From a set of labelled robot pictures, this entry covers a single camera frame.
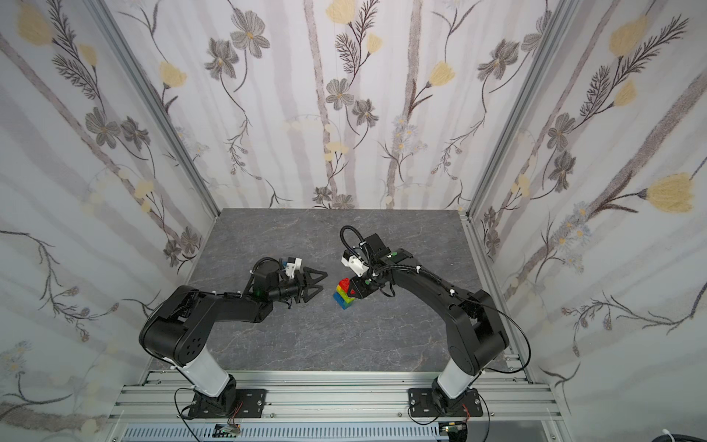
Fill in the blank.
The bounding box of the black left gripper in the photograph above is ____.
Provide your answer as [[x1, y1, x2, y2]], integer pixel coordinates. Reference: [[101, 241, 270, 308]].
[[267, 268, 326, 304]]

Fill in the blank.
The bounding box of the left circuit board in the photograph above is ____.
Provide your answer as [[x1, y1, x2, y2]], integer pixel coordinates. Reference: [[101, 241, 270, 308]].
[[212, 424, 241, 438]]

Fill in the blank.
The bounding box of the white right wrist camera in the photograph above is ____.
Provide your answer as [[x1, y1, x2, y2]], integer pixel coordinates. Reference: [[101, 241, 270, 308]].
[[341, 250, 369, 277]]

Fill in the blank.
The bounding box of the red lego brick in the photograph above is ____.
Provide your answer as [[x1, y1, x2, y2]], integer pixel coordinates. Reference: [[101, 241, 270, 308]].
[[337, 278, 350, 294]]

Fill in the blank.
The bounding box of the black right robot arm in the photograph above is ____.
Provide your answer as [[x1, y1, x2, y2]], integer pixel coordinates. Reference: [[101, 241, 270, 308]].
[[340, 225, 518, 409]]

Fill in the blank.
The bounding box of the lime green lego brick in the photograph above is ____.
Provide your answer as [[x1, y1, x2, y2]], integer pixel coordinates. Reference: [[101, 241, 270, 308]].
[[337, 293, 355, 307]]

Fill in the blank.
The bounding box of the aluminium frame rail front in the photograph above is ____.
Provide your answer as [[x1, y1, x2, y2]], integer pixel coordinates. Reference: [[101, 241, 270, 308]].
[[107, 370, 570, 441]]

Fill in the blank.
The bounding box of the white perforated cable duct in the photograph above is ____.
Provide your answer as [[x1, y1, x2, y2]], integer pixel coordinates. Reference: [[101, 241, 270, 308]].
[[119, 423, 446, 441]]

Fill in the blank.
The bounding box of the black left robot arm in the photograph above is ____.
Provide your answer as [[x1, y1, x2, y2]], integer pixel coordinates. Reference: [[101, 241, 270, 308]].
[[138, 257, 328, 419]]

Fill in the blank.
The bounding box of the right circuit board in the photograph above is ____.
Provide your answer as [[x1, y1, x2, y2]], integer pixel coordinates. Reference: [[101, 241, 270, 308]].
[[439, 422, 468, 442]]

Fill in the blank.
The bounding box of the circuit board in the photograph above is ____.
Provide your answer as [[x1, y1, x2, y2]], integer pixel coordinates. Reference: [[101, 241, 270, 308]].
[[439, 422, 468, 442], [212, 424, 241, 438]]

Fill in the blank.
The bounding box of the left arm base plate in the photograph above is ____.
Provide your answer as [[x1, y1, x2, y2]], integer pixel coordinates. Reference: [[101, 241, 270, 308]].
[[187, 389, 268, 419]]

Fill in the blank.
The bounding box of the blue lego brick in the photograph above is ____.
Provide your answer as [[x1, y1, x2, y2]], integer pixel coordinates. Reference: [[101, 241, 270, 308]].
[[333, 293, 354, 309]]

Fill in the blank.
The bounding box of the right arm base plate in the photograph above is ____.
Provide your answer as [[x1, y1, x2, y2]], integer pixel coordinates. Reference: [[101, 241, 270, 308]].
[[407, 388, 485, 418]]

